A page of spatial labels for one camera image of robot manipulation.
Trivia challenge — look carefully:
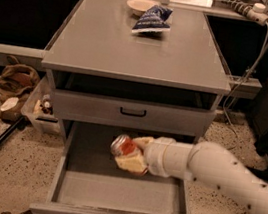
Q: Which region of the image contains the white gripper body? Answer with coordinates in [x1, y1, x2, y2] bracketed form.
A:
[143, 137, 194, 181]

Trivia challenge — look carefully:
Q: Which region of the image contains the grey cable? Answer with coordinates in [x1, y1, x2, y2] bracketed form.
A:
[217, 0, 268, 141]

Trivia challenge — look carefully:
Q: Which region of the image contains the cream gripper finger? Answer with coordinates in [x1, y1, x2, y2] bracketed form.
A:
[133, 136, 154, 150]
[115, 153, 148, 175]

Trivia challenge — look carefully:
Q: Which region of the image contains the blue chip bag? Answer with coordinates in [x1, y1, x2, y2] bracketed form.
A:
[131, 5, 172, 34]

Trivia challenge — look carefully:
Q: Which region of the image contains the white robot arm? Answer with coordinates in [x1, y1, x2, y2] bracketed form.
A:
[110, 135, 268, 214]

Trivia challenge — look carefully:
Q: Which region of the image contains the clear plastic bin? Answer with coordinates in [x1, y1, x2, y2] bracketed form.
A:
[21, 77, 60, 134]

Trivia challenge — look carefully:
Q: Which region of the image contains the closed top drawer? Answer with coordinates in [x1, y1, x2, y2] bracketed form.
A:
[52, 89, 216, 139]

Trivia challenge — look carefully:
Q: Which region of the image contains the brown backpack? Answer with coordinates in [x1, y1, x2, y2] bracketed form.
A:
[0, 55, 40, 123]

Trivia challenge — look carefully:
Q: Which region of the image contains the open middle drawer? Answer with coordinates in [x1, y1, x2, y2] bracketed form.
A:
[30, 122, 191, 214]

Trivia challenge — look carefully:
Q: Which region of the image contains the white bowl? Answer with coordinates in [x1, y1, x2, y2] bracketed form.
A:
[127, 0, 156, 17]

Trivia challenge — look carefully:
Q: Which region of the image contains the grey drawer cabinet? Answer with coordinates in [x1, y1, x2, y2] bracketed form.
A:
[42, 0, 230, 144]

